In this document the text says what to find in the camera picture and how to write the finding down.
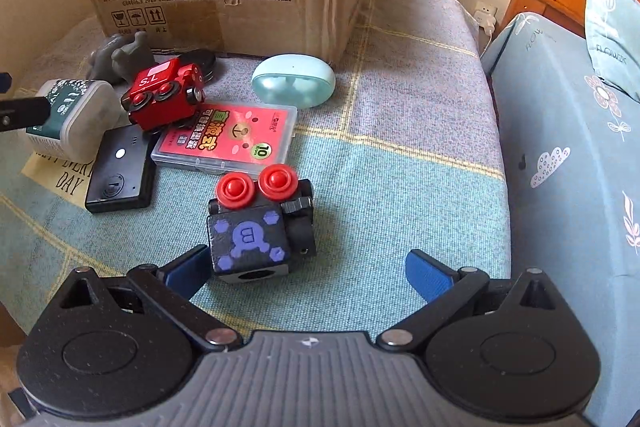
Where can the blue floral bed sheet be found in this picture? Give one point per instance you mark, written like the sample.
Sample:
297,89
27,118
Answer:
565,207

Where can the red snack packet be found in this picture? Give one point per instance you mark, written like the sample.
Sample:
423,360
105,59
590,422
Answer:
235,139

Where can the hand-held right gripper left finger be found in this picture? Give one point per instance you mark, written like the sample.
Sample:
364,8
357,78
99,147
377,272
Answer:
182,273

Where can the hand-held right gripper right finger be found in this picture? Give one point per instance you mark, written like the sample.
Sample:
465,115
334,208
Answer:
429,276

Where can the black cube toy train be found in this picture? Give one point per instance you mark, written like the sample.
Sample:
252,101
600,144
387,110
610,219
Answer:
250,239

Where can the checked blue grey blanket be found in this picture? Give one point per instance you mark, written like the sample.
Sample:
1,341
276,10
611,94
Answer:
400,132

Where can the light blue pillow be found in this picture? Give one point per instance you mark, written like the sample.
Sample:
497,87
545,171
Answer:
612,22

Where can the black rectangular device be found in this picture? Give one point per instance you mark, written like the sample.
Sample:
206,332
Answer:
120,177

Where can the grey animal figurine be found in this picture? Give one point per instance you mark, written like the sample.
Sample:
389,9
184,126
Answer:
117,57

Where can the white container with green label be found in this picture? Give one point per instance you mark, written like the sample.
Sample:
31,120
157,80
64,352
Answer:
75,122

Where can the red toy train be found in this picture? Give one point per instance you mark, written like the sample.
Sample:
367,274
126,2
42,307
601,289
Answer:
160,94

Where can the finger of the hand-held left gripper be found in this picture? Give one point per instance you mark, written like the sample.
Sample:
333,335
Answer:
27,112

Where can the black round object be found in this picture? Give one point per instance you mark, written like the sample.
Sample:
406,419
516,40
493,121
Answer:
202,59

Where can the cream printed cloth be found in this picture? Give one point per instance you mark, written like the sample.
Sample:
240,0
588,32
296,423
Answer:
60,179

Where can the mint green oval case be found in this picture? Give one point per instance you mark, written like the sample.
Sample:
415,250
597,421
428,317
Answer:
292,82

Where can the white wall plug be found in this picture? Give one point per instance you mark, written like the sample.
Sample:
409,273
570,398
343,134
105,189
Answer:
485,14

